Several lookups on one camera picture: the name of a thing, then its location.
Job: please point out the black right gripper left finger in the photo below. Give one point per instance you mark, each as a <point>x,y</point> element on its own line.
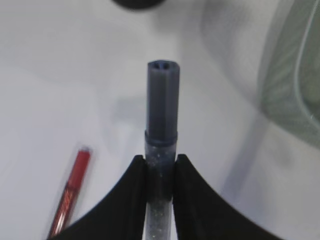
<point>120,215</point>

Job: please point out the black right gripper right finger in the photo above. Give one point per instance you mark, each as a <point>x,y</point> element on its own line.
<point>201,214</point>

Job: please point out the red glitter pen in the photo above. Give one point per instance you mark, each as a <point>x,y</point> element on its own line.
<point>70,192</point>

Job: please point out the silver glitter pen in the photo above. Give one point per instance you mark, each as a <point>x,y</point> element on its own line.
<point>161,135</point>

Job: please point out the green plastic woven basket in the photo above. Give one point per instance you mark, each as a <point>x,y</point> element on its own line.
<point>290,95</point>

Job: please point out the black mesh pen holder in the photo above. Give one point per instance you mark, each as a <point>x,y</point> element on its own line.
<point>138,4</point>

